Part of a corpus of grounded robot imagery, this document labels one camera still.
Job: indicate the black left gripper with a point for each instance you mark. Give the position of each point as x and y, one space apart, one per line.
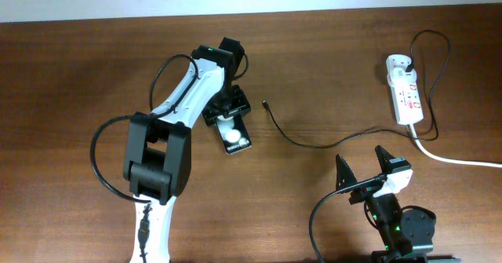
241 104

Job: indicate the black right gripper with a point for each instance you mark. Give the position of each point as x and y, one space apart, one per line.
343 168

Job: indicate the black smartphone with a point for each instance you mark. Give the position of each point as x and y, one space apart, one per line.
233 134

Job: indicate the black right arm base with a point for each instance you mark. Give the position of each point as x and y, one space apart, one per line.
407 236

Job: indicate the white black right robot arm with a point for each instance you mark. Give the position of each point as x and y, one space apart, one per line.
385 203

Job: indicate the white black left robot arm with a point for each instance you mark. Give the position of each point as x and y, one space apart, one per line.
158 150

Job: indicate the white power strip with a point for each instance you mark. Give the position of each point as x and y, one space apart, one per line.
405 96

